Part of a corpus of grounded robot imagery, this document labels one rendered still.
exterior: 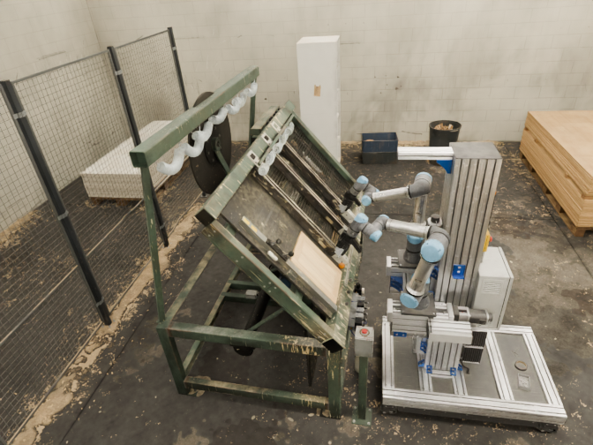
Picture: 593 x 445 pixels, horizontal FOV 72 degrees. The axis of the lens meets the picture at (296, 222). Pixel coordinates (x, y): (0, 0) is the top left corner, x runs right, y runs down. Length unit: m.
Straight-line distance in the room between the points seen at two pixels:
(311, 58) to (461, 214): 4.34
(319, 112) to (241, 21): 2.40
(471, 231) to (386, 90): 5.52
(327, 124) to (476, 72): 2.83
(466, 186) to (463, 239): 0.39
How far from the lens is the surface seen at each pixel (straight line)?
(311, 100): 6.67
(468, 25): 7.94
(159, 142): 2.57
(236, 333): 3.11
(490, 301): 3.09
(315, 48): 6.49
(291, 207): 3.18
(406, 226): 2.58
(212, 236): 2.53
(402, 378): 3.55
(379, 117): 8.15
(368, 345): 2.85
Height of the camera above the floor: 3.01
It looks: 32 degrees down
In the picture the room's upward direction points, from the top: 4 degrees counter-clockwise
